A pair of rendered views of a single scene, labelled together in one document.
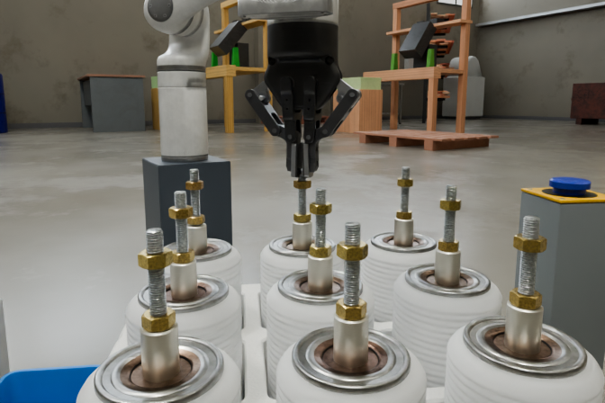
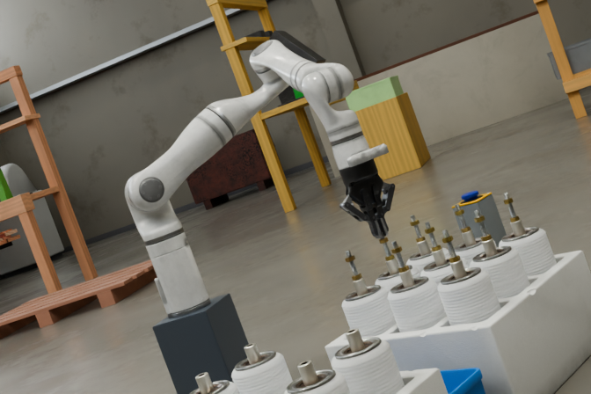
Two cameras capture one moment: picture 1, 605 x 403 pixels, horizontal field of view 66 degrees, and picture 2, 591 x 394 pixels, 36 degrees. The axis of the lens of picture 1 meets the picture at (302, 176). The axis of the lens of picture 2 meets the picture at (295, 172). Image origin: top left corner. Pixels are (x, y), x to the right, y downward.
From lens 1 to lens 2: 1.56 m
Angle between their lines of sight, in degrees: 40
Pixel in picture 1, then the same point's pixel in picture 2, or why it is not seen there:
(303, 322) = not seen: hidden behind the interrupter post
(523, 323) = (519, 225)
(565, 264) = (490, 228)
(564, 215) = (480, 207)
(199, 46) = (170, 213)
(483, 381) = (523, 243)
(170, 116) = (183, 273)
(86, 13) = not seen: outside the picture
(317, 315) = not seen: hidden behind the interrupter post
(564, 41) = (131, 104)
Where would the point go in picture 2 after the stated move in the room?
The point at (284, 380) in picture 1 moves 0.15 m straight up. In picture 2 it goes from (486, 264) to (459, 187)
